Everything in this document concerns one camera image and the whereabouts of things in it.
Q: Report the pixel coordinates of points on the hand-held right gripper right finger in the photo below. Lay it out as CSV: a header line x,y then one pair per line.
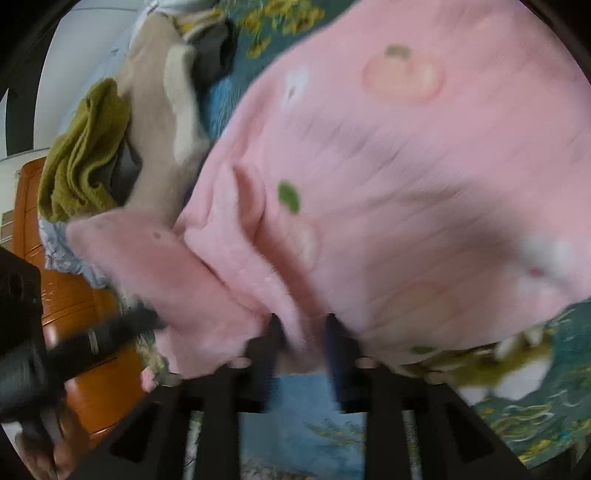
x,y
336,364

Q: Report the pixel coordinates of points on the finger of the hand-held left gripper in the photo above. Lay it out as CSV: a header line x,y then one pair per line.
x,y
106,337

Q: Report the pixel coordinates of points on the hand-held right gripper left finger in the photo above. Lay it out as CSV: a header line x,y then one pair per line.
x,y
270,369

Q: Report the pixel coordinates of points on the pink printed fleece garment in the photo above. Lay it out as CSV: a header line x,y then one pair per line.
x,y
392,184

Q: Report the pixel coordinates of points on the person's left hand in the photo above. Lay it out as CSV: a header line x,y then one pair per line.
x,y
60,447

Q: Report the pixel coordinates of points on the orange wooden cabinet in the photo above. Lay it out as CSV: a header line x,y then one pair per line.
x,y
78,300

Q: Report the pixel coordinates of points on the teal floral bed sheet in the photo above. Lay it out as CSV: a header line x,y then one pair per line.
x,y
300,429

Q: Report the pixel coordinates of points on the white blue patterned cloth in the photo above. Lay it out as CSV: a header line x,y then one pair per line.
x,y
60,249

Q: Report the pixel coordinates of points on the olive green cloth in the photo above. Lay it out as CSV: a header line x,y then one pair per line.
x,y
87,152

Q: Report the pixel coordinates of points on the beige garment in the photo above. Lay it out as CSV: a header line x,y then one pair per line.
x,y
161,120

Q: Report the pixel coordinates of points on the dark grey garment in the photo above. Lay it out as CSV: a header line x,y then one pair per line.
x,y
214,50

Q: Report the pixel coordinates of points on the white yellow cloth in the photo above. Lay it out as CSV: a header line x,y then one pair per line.
x,y
189,14

